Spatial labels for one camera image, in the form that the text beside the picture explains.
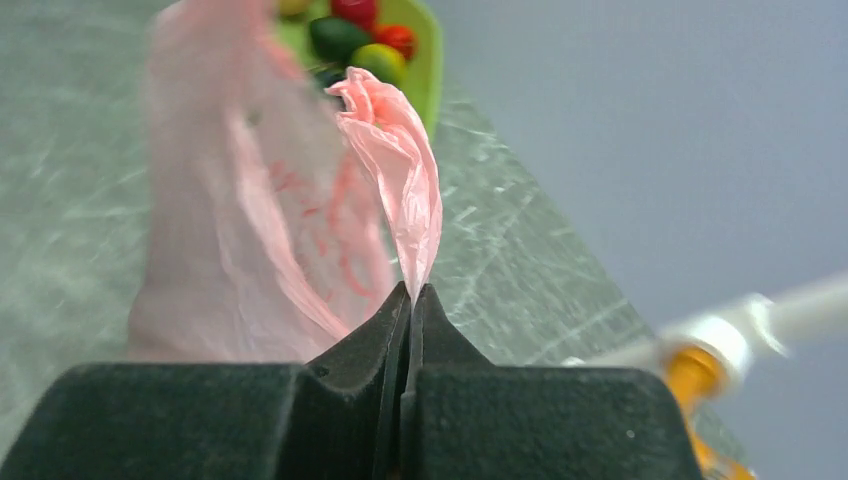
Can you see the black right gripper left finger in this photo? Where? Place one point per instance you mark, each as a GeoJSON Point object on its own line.
{"type": "Point", "coordinates": [353, 406]}

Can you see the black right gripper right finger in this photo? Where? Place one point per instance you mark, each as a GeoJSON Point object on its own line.
{"type": "Point", "coordinates": [431, 340]}

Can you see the pink plastic bag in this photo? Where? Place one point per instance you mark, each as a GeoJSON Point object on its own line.
{"type": "Point", "coordinates": [282, 217]}

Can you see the yellow green fake mango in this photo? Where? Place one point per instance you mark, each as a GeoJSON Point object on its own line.
{"type": "Point", "coordinates": [384, 62]}

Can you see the red fake tomato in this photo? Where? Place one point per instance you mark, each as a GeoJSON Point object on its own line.
{"type": "Point", "coordinates": [400, 37]}

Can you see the dark green fake avocado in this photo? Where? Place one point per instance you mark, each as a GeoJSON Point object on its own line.
{"type": "Point", "coordinates": [335, 40]}

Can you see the red fake apple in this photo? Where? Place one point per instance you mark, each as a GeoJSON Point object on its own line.
{"type": "Point", "coordinates": [362, 13]}

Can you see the fake peach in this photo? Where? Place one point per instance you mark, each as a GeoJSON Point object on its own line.
{"type": "Point", "coordinates": [293, 8]}

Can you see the green plastic tray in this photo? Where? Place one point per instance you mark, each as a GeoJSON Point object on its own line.
{"type": "Point", "coordinates": [422, 85]}

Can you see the white PVC pipe frame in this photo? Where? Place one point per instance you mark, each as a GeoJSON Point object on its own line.
{"type": "Point", "coordinates": [740, 332]}

